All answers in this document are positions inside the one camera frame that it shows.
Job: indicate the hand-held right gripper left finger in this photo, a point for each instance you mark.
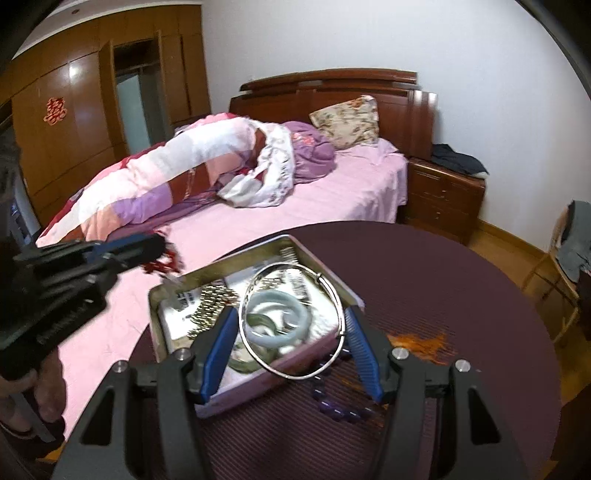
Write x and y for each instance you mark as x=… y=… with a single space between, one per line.
x=217 y=355

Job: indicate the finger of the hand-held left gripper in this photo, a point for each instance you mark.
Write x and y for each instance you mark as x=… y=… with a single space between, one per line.
x=120 y=244
x=134 y=261

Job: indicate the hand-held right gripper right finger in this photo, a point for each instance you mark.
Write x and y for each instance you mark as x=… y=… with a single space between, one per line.
x=364 y=357

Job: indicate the pale jade bangle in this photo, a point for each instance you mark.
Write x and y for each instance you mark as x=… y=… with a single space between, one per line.
x=251 y=334

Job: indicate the pink metal tin box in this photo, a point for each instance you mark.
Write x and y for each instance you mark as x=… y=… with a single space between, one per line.
x=240 y=392

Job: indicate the silver bangle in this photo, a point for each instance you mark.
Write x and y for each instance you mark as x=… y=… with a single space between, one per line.
x=286 y=374

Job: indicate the person's left hand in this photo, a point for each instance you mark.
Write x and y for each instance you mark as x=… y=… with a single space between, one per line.
x=48 y=387

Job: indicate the patchwork pink quilt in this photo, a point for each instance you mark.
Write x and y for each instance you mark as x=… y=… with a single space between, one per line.
x=152 y=184

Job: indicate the dotted purple tablecloth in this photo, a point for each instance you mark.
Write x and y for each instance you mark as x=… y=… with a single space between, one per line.
x=438 y=277

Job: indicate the wooden wardrobe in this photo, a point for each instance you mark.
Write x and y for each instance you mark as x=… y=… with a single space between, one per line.
x=83 y=138

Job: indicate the red paper wardrobe decoration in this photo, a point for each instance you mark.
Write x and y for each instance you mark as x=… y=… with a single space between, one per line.
x=54 y=110

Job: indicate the bed with pink sheet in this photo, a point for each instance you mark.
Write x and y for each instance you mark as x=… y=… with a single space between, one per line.
x=323 y=203

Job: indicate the white embroidered garment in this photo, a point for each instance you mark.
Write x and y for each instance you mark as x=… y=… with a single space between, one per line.
x=277 y=175

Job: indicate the wooden nightstand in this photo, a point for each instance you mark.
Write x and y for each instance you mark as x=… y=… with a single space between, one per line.
x=438 y=198

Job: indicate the purple blanket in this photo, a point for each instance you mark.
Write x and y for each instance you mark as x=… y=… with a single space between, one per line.
x=314 y=157

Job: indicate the wicker chair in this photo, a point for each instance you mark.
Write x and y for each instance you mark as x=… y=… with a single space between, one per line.
x=554 y=272

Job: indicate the dark folded clothes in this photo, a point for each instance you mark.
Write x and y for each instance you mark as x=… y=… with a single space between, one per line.
x=457 y=161

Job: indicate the wooden bed headboard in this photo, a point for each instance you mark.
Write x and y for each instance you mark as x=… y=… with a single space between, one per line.
x=406 y=124

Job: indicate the floral pillow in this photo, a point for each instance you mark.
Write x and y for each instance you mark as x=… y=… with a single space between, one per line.
x=351 y=120

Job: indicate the grey jacket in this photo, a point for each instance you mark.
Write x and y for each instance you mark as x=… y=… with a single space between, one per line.
x=575 y=240

